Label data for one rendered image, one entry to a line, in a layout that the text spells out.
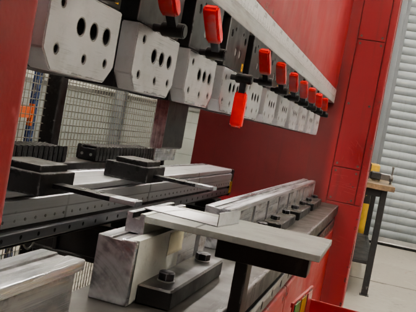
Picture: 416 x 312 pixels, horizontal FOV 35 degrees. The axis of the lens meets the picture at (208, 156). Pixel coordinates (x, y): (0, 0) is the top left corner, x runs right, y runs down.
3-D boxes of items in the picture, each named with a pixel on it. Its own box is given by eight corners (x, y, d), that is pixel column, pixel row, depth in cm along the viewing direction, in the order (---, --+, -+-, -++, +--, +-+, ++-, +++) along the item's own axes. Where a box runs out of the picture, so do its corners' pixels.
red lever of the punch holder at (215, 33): (223, 4, 93) (228, 56, 101) (195, 0, 94) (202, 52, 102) (219, 12, 92) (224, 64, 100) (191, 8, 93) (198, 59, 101)
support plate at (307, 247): (319, 262, 92) (320, 255, 92) (143, 222, 99) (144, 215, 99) (330, 246, 109) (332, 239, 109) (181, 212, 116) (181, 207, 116)
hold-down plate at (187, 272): (168, 312, 96) (171, 291, 96) (134, 303, 97) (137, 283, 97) (220, 275, 125) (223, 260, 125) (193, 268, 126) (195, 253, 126)
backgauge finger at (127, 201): (122, 216, 104) (127, 185, 104) (-21, 183, 111) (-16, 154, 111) (149, 210, 116) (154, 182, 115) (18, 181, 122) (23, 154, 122)
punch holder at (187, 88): (181, 102, 96) (201, -12, 95) (127, 92, 99) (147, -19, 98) (208, 109, 111) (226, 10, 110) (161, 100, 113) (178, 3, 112)
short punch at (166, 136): (158, 161, 103) (169, 100, 102) (147, 159, 103) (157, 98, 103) (179, 161, 112) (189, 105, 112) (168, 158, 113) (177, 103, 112)
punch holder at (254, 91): (241, 117, 135) (256, 36, 134) (202, 109, 137) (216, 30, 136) (256, 120, 149) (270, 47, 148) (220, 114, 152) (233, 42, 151)
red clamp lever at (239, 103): (242, 128, 119) (252, 74, 119) (220, 124, 120) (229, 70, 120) (244, 129, 121) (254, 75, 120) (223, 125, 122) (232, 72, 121)
